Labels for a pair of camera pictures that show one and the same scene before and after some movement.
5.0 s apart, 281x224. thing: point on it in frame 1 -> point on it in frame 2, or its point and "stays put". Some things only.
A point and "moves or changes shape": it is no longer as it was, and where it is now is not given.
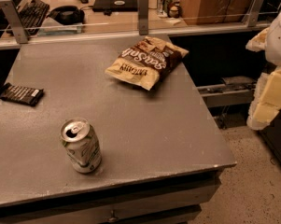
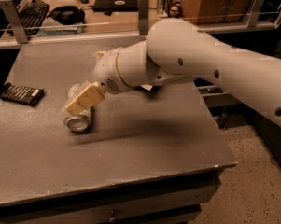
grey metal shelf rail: (235, 91) stays put
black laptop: (118, 4) stays put
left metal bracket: (15, 21) stays put
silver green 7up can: (82, 145) moves or changes shape
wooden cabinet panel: (217, 5) stays put
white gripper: (279, 39) -> (106, 69)
